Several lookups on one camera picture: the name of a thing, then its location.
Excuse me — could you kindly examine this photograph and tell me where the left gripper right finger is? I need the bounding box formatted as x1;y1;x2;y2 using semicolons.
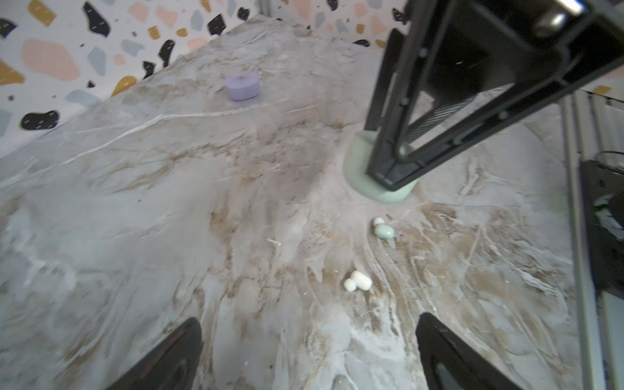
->
415;313;520;390

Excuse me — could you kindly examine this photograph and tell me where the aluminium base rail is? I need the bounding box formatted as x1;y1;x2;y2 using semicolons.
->
561;90;623;389

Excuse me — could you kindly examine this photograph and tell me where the mint green earbud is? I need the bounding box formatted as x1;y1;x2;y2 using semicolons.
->
373;217;396;241

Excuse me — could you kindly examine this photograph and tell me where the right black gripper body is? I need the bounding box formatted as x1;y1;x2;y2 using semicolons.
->
401;1;623;102

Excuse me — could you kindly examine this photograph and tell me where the purple charging case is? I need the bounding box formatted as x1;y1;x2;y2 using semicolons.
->
225;72;261;102

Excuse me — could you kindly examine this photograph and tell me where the mint green charging case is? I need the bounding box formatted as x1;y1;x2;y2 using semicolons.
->
343;130;419;204

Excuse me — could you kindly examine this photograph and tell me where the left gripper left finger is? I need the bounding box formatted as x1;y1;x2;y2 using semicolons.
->
108;318;203;390

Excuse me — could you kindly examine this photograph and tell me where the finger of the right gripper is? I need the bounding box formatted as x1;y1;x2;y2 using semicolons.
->
364;29;405;131
367;50;623;191

